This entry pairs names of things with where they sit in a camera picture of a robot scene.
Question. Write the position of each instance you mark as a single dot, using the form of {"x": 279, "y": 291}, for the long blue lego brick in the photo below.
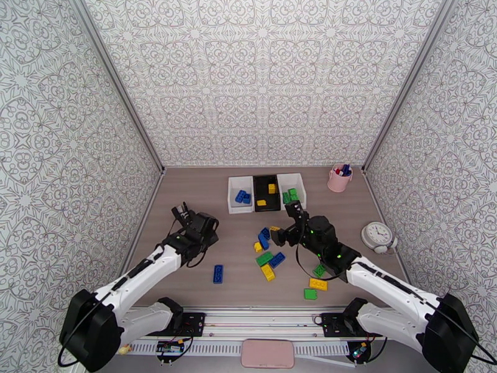
{"x": 265, "y": 239}

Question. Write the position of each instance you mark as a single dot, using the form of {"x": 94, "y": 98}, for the small yellow lego brick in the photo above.
{"x": 258, "y": 247}
{"x": 272, "y": 188}

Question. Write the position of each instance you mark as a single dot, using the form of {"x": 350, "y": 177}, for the small green lego brick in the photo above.
{"x": 319, "y": 270}
{"x": 310, "y": 294}

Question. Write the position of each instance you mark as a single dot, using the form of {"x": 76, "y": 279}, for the small blue lego brick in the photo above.
{"x": 247, "y": 199}

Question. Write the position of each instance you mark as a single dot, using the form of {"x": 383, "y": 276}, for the black stapler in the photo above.
{"x": 179, "y": 211}

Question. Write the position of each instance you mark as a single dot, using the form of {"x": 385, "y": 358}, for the black plastic bin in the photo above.
{"x": 271, "y": 203}

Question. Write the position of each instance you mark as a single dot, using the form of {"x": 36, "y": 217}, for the white plastic bin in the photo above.
{"x": 233, "y": 206}
{"x": 301, "y": 181}

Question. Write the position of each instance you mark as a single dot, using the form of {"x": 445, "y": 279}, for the white alarm clock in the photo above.
{"x": 377, "y": 233}

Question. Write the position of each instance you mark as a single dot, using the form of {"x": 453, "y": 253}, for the pink metal cup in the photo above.
{"x": 338, "y": 183}

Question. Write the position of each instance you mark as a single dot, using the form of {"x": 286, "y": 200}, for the red marker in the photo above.
{"x": 339, "y": 172}

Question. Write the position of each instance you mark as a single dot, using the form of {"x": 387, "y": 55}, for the blue marker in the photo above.
{"x": 346, "y": 168}

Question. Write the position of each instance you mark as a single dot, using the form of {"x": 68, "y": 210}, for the small circuit board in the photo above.
{"x": 169, "y": 348}
{"x": 359, "y": 350}

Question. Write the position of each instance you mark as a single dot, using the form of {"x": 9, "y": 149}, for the pink rectangular pad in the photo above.
{"x": 268, "y": 353}

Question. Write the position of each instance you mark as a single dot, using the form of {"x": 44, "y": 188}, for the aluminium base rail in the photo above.
{"x": 264, "y": 323}

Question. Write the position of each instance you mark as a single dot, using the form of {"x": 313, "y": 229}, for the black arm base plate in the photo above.
{"x": 330, "y": 325}
{"x": 192, "y": 323}

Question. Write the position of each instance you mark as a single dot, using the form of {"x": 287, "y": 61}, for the aluminium corner post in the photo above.
{"x": 406, "y": 80}
{"x": 118, "y": 80}

